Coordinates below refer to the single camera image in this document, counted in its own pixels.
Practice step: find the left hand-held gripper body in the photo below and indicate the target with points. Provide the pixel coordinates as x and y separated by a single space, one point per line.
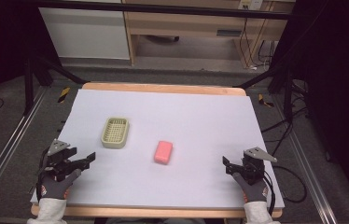
58 161

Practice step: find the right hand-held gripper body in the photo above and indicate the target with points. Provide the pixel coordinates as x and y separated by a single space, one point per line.
255 166

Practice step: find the person's right hand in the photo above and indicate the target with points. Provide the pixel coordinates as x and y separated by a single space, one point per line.
253 191

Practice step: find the person's left hand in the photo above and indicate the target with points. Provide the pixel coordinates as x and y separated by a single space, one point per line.
56 188

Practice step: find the beige slotted soap dish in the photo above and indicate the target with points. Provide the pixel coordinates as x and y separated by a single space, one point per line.
115 132

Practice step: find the yellow black striped tape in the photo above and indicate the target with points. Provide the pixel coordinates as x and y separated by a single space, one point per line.
63 94
264 101

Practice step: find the pink soap bar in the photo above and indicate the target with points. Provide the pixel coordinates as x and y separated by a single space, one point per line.
163 152

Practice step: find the white table cover sheet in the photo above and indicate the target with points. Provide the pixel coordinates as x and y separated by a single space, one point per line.
169 124

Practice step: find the black metal stand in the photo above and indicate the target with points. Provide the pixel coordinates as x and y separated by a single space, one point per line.
283 90
31 84

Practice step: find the wooden table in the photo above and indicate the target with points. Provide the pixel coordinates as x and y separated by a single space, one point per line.
163 88

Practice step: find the black curtain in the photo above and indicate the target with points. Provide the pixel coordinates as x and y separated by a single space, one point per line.
337 93
4 46

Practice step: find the white cabinet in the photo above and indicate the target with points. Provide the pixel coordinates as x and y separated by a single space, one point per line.
85 31

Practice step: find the light wooden desk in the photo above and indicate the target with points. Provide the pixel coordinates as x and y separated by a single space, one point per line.
194 25

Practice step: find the aluminium floor rail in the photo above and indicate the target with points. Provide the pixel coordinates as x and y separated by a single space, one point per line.
11 137
306 174

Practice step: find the white wall socket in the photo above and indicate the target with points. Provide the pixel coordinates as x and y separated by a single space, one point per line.
250 4

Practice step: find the black metal frame bar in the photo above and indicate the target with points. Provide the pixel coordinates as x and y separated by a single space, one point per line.
163 10

